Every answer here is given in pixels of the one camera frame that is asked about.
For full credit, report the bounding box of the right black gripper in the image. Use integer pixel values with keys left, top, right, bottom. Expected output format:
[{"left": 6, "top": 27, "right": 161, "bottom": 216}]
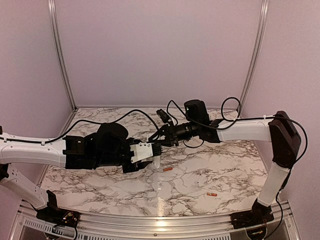
[{"left": 148, "top": 120, "right": 200, "bottom": 147}]

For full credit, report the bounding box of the orange battery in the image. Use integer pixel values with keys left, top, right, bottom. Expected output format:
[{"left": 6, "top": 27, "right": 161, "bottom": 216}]
[
  {"left": 206, "top": 192, "right": 218, "bottom": 197},
  {"left": 163, "top": 167, "right": 173, "bottom": 172}
]

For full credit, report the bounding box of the white remote control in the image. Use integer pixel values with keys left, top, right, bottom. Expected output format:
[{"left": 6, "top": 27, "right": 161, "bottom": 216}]
[{"left": 147, "top": 133, "right": 161, "bottom": 170}]

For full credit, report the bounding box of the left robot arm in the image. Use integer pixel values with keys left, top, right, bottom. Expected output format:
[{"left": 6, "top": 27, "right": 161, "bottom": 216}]
[{"left": 0, "top": 123, "right": 162, "bottom": 223}]

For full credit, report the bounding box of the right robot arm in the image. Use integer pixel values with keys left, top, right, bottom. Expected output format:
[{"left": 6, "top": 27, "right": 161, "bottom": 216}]
[{"left": 149, "top": 110, "right": 303, "bottom": 224}]

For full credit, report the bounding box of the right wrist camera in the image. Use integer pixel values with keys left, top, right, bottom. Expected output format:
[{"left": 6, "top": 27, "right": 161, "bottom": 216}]
[{"left": 156, "top": 108, "right": 174, "bottom": 126}]

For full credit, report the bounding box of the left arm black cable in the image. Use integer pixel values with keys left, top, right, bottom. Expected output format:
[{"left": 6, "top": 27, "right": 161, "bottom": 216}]
[{"left": 0, "top": 109, "right": 161, "bottom": 146}]

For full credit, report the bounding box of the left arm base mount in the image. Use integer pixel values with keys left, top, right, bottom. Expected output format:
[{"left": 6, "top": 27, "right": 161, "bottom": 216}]
[{"left": 36, "top": 209, "right": 80, "bottom": 228}]

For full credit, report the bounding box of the right aluminium frame post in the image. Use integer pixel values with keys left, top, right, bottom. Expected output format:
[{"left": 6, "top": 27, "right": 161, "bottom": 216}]
[{"left": 237, "top": 0, "right": 270, "bottom": 110}]

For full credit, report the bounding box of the aluminium frame post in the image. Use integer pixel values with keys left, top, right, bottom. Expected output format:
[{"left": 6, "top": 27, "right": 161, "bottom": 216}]
[
  {"left": 237, "top": 0, "right": 270, "bottom": 110},
  {"left": 48, "top": 0, "right": 77, "bottom": 112}
]

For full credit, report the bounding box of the front aluminium rail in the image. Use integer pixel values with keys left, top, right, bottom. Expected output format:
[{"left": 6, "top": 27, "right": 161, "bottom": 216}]
[{"left": 8, "top": 201, "right": 301, "bottom": 240}]

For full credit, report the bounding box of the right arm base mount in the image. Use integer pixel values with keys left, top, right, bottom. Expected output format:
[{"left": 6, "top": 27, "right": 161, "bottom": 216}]
[{"left": 230, "top": 210, "right": 274, "bottom": 229}]

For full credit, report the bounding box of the left aluminium frame post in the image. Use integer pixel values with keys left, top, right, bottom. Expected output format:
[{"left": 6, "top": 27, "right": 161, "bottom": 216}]
[{"left": 48, "top": 0, "right": 77, "bottom": 112}]

